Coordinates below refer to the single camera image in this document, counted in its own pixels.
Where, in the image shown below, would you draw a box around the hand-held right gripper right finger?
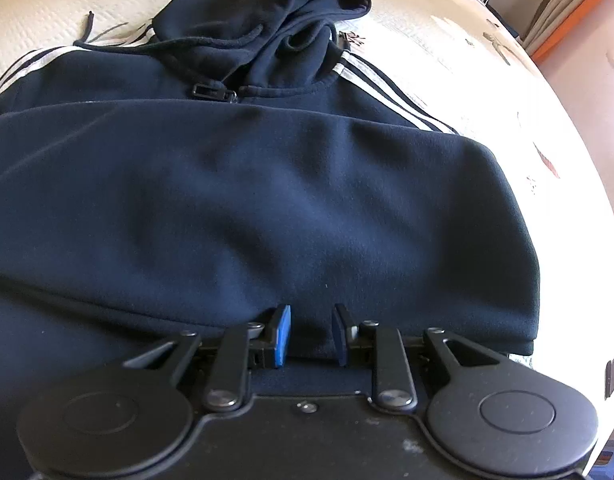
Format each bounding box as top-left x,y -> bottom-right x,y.
332,303 -> 511,411

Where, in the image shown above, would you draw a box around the beige curtain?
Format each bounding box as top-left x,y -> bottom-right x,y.
497,0 -> 614,43

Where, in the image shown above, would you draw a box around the floral quilted bedspread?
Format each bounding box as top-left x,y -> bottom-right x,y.
0,0 -> 614,463

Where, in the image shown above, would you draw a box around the orange board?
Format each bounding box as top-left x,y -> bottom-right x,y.
530,0 -> 614,67

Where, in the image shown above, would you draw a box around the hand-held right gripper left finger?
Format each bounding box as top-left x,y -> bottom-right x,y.
121,304 -> 293,413

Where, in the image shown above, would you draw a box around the navy hoodie with white stripes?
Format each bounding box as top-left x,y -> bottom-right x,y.
0,0 -> 541,397

